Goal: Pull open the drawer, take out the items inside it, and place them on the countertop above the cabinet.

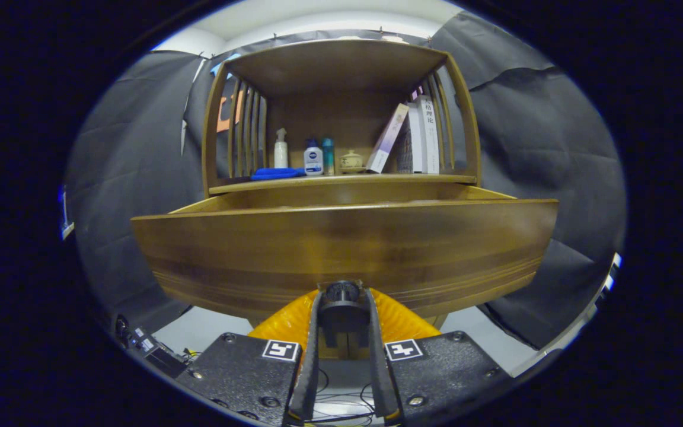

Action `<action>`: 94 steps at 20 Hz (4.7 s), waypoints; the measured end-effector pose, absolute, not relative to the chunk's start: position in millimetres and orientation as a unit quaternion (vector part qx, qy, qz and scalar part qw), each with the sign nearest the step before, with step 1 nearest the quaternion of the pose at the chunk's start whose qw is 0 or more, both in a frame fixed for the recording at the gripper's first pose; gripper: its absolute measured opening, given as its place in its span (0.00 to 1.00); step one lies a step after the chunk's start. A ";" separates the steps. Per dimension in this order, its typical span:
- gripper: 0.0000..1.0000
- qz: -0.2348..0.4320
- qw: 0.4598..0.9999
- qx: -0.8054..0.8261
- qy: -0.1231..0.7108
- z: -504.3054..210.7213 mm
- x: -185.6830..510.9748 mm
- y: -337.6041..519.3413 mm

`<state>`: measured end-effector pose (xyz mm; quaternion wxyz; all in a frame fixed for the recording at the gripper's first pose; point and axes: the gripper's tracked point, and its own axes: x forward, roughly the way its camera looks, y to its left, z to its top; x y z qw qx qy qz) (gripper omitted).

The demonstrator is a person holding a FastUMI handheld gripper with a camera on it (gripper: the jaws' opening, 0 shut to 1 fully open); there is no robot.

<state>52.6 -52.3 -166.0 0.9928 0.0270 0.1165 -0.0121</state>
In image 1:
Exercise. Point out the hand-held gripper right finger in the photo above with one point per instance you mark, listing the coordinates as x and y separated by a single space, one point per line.
379 367

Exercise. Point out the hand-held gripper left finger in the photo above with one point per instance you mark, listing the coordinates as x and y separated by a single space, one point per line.
310 367

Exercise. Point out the wooden drawer with black knob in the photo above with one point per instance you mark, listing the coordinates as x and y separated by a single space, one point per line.
341 249

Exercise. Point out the wooden countertop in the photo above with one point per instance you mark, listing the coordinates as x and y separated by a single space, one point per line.
377 178

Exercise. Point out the wooden cabinet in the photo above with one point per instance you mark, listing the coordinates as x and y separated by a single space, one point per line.
335 65

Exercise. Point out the black electronic device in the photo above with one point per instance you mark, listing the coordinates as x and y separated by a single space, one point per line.
152 350

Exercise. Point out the blue folded cloth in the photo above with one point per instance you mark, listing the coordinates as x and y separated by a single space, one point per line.
276 174

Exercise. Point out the white lotion bottle blue cap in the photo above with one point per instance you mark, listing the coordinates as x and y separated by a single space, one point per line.
313 160

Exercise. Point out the beige lidded teacup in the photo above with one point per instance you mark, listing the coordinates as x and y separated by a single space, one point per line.
351 161

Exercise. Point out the teal bottle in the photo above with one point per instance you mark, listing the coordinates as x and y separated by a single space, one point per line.
328 155

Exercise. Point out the white pump bottle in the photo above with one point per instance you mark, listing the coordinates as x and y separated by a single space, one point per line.
281 155

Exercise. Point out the dark patterned book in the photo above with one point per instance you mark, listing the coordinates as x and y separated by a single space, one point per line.
405 154

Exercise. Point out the pink and white book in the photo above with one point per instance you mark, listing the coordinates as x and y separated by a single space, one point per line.
386 139

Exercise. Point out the plain white book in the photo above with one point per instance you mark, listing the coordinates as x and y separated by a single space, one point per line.
417 142

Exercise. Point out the white book with black lettering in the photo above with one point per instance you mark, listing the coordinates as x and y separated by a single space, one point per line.
430 142

